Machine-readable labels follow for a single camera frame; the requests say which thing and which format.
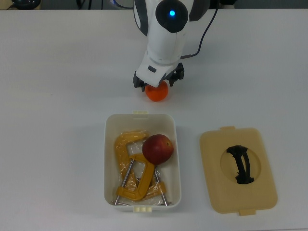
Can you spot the orange toy fruit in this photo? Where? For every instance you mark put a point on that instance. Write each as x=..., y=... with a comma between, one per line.
x=156, y=95

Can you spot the red toy apple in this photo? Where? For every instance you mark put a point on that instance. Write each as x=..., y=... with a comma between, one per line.
x=156, y=150

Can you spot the bagged yellow C-clamp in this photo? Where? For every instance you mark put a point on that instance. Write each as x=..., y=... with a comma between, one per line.
x=121, y=146

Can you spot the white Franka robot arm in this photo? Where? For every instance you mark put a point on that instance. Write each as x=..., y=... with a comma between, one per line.
x=166, y=41

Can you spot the black round background object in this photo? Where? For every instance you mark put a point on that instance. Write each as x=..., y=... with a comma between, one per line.
x=25, y=3

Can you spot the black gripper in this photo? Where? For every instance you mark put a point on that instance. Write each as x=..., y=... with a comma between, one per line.
x=178, y=72

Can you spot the beige plastic box lid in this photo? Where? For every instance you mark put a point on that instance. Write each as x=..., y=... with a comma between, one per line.
x=240, y=199

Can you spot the white plastic container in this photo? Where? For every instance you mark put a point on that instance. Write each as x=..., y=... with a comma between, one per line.
x=139, y=120

